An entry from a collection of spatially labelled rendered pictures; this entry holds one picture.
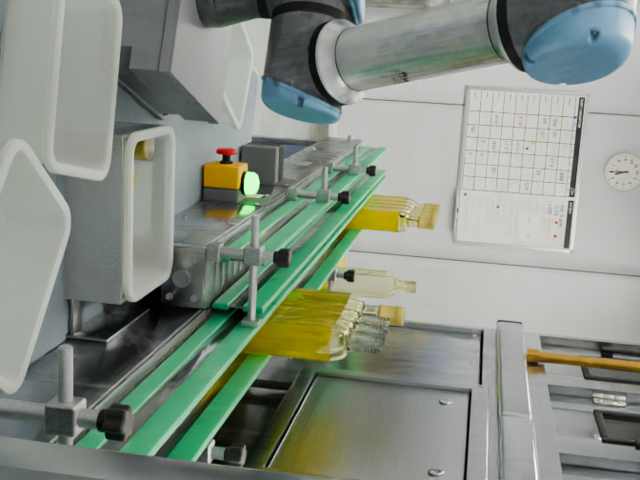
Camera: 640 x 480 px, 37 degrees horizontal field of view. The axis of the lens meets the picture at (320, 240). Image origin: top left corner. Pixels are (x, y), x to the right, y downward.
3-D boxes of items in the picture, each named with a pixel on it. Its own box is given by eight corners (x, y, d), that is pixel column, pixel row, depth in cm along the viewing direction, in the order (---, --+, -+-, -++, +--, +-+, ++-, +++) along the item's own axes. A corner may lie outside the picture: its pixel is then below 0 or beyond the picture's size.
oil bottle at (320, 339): (215, 350, 152) (347, 365, 148) (216, 316, 151) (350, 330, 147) (225, 340, 157) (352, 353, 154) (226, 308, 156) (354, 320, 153)
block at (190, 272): (158, 307, 142) (203, 311, 141) (159, 246, 141) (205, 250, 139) (166, 301, 146) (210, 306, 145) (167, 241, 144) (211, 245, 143)
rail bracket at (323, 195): (284, 200, 197) (348, 206, 195) (286, 165, 196) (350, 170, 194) (288, 197, 201) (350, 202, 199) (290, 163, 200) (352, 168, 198)
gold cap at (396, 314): (380, 314, 169) (405, 316, 169) (377, 328, 167) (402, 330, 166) (380, 299, 167) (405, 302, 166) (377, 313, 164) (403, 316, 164)
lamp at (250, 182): (239, 195, 181) (254, 197, 181) (240, 172, 180) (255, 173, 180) (246, 192, 185) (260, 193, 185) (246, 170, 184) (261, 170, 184)
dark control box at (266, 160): (237, 181, 208) (274, 184, 206) (238, 145, 206) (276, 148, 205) (247, 176, 216) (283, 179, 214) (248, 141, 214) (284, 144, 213)
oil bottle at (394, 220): (330, 227, 259) (433, 235, 254) (330, 207, 258) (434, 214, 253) (332, 223, 264) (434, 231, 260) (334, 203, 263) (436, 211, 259)
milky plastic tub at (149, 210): (67, 301, 124) (130, 307, 123) (66, 130, 120) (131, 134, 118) (117, 271, 141) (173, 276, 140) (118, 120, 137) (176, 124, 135)
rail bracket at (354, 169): (322, 173, 242) (374, 177, 240) (324, 144, 240) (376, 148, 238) (325, 171, 246) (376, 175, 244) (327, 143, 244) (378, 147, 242)
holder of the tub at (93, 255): (64, 338, 126) (120, 345, 124) (63, 130, 120) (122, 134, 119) (113, 305, 142) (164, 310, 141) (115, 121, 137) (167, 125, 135)
